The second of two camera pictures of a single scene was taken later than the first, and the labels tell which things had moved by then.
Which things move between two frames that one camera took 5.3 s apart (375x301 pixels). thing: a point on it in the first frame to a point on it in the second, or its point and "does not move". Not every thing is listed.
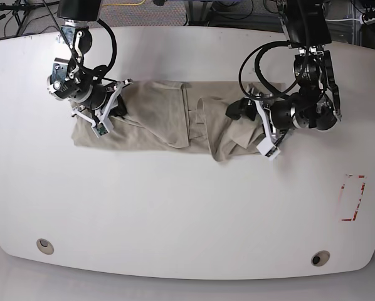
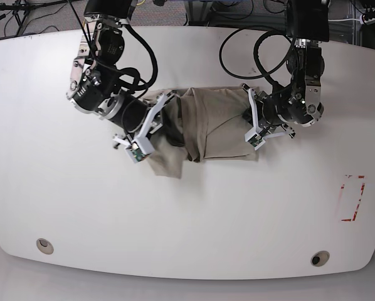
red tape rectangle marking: x=343 y=186 does not move
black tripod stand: x=21 y=9 does not move
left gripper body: x=97 y=101 to x=139 y=117
